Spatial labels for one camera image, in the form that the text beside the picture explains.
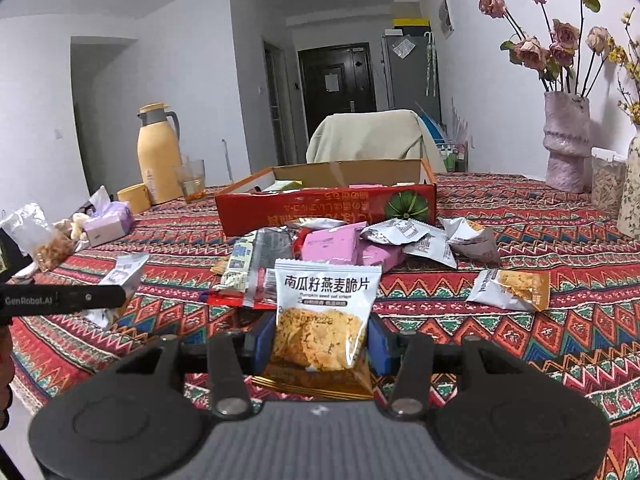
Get dried pink roses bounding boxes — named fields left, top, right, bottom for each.
left=472, top=0, right=628, bottom=97

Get rack with bottles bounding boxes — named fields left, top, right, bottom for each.
left=435, top=141, right=469, bottom=173

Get pale purple dried flowers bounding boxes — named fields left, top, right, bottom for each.
left=447, top=97, right=473, bottom=148

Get yellow thermos jug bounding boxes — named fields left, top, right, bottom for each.
left=137, top=102, right=183, bottom=206

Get speckled vase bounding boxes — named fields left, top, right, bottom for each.
left=616, top=127, right=640, bottom=240

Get clear jar of grains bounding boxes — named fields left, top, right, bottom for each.
left=590, top=146, right=628, bottom=218

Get clear silver red-trim packet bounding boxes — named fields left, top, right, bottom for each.
left=207, top=227, right=296, bottom=309

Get wall electrical panel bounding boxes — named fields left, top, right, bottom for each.
left=438, top=0, right=455, bottom=40

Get white umbrella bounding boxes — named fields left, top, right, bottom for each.
left=424, top=31, right=437, bottom=97

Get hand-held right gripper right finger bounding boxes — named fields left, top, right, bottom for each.
left=367, top=317, right=526, bottom=418

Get purple tissue pack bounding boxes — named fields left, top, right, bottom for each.
left=82, top=186, right=135, bottom=247

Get drinking glass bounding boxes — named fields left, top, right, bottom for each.
left=175, top=157, right=207, bottom=204

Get chair with beige cover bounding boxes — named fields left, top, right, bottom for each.
left=306, top=109, right=446, bottom=173

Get red cardboard box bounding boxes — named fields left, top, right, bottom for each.
left=215, top=158, right=438, bottom=237

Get patterned red tablecloth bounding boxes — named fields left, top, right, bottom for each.
left=0, top=170, right=640, bottom=433

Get grey refrigerator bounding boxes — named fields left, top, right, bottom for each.
left=382, top=34, right=442, bottom=121

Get dark entrance door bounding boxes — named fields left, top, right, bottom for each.
left=298, top=44, right=377, bottom=138

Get pink snack packet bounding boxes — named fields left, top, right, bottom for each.
left=356, top=240, right=407, bottom=273
left=298, top=223, right=371, bottom=264

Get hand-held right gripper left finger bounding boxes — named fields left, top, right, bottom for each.
left=112, top=317, right=275, bottom=418

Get red snack packet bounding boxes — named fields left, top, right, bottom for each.
left=291, top=230, right=313, bottom=261

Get triangular white brown snack packet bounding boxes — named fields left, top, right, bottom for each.
left=439, top=216, right=502, bottom=266

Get yellow cup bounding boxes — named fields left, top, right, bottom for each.
left=116, top=183, right=152, bottom=214

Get yellow flower sprigs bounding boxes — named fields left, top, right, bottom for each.
left=607, top=10, right=640, bottom=126

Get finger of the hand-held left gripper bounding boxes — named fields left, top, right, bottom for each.
left=0, top=284, right=126, bottom=320

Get white orange oat crisp packet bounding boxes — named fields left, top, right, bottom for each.
left=466, top=267, right=551, bottom=312
left=251, top=258, right=383, bottom=401

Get clear bag of nuts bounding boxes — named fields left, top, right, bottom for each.
left=0, top=203, right=76, bottom=273

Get bag of cream puffed snacks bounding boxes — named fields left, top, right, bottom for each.
left=52, top=212, right=93, bottom=248

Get pink ceramic vase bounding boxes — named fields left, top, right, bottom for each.
left=543, top=91, right=592, bottom=194

